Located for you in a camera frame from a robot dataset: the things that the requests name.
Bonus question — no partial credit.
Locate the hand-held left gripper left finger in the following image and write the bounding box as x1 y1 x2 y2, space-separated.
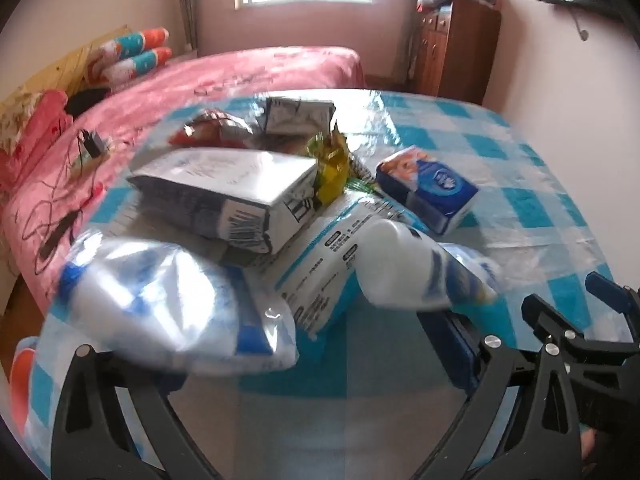
50 342 223 480

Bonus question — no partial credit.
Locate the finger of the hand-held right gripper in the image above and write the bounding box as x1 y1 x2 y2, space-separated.
585 271 640 322
521 294 640 362

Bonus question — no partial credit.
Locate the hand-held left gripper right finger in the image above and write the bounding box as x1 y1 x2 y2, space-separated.
415 307 588 480

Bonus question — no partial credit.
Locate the white yogurt bottle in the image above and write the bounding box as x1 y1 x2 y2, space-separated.
357 219 501 311

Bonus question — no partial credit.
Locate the blue white plastic bag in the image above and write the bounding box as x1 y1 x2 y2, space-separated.
60 237 301 378

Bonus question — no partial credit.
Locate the orange plastic bin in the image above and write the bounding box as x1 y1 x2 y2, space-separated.
7 345 43 428

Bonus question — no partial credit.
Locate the blue tissue packet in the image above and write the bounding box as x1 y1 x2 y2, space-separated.
375 145 479 237

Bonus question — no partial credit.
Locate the yellow foil wrapper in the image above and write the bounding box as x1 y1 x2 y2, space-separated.
306 122 351 207

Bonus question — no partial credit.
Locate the person's right hand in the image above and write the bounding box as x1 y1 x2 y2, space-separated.
580 426 601 480

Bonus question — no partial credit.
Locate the blue checkered tablecloth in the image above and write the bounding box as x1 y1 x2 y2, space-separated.
15 87 621 480

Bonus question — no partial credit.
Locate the white green wipe packet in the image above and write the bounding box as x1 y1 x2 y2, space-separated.
260 177 431 343

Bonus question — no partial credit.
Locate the black phone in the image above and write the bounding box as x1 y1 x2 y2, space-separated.
37 209 82 264

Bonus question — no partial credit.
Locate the large white grey carton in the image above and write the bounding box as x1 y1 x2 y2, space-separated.
126 147 321 256

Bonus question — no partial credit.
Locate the white power strip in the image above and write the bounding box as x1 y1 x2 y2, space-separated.
69 152 112 179

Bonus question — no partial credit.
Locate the black charger plug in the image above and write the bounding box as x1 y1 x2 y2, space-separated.
80 130 108 158

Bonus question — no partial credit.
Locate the small white grey carton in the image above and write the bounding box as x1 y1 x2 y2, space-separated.
264 96 337 137

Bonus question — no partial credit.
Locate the red snack packet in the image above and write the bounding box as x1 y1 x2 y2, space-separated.
169 109 256 151

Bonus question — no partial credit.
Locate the wooden cabinet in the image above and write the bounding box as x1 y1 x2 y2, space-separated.
412 0 503 106

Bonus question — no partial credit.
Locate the folded pink blanket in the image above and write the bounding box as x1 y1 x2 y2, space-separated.
0 90 76 186

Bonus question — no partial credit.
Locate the grey curtain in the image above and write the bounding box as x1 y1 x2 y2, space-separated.
402 0 421 86
175 0 201 56

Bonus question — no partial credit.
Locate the black cloth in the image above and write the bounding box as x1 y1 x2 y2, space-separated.
65 87 112 116

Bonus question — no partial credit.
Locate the pink printed bed blanket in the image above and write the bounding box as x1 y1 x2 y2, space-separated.
0 45 366 301

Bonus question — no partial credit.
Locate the black hanging cable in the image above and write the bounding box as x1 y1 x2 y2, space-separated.
571 9 590 42

